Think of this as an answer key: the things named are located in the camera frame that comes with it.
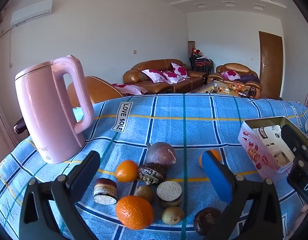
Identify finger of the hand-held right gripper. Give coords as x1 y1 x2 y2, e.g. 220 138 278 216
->
281 124 308 155

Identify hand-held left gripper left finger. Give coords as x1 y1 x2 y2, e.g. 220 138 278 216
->
18 150 101 240

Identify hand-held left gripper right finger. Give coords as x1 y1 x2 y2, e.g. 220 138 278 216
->
201 150 287 240

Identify small orange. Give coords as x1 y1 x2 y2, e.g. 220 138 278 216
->
199 149 222 168
115 160 140 183

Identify layered chocolate snack cake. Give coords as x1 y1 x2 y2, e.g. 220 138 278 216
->
93 178 118 205

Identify pink tin box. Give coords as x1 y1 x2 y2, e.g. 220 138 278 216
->
237 116 308 181

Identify round beige-topped snack cake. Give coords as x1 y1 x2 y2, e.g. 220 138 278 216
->
156 181 183 208

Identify small brown round fruit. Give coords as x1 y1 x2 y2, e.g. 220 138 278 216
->
162 206 185 224
133 185 154 203

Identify purple passion fruit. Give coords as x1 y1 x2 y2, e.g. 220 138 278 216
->
146 142 176 166

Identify dark cracked chocolate cake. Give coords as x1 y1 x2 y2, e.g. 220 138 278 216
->
137 163 167 186

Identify large orange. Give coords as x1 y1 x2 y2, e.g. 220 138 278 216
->
116 195 154 230

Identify purple blanket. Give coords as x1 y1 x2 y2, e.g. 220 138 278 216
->
240 74 259 83

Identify blue plaid tablecloth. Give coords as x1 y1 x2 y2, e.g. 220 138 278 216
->
0 93 308 240

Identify brown wooden door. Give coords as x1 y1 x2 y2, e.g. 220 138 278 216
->
258 31 284 100

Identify pink electric kettle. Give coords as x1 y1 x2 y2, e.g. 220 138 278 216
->
15 55 95 164

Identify brown leather seat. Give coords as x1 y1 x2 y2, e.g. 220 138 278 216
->
66 76 124 107

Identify white pink floral pillow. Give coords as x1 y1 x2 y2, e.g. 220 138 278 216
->
162 71 185 84
221 70 240 80
171 62 189 78
141 69 167 83

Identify brown leather armchair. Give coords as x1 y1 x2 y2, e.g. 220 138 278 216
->
207 63 263 98

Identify wooden coffee table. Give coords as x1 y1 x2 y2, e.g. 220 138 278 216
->
187 81 247 97

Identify brown leather sofa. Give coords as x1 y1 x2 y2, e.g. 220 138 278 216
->
123 59 207 94

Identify stacked dark chairs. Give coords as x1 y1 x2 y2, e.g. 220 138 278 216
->
189 54 214 73

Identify woven floor lamp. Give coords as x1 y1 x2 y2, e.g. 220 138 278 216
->
187 41 195 63

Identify white air conditioner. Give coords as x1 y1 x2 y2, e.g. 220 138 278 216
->
11 0 53 27

